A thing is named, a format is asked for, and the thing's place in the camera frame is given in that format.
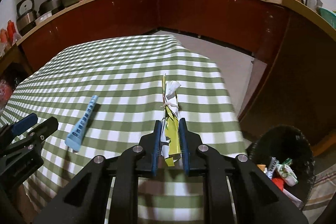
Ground rice cooker with white lid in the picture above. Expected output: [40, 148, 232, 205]
[16, 0, 37, 35]

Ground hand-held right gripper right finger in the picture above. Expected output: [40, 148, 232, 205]
[178, 118, 309, 224]

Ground black electric cooker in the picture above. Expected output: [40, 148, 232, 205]
[38, 0, 65, 16]

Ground red flask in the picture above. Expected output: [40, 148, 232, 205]
[7, 20, 16, 43]

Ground red base cabinets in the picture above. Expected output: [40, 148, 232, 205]
[17, 0, 289, 72]

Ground striped cloth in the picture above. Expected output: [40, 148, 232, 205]
[303, 166, 336, 211]

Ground green checked tablecloth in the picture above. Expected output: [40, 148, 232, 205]
[0, 34, 248, 224]

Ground black lined trash bin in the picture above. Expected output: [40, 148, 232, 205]
[245, 124, 315, 210]

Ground wooden bar counter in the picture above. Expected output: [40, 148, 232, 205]
[238, 0, 336, 156]

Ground light blue printed tube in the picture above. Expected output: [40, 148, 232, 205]
[65, 95, 99, 153]

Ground green and white packet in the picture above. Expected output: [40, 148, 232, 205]
[274, 158, 298, 186]

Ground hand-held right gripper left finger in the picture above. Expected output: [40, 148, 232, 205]
[33, 120, 164, 224]

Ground paper wrapper bundle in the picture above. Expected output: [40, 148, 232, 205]
[160, 73, 182, 167]

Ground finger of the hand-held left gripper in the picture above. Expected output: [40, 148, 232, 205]
[0, 113, 38, 144]
[26, 116, 59, 141]

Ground teal plastic colander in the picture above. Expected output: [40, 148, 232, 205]
[316, 6, 336, 29]

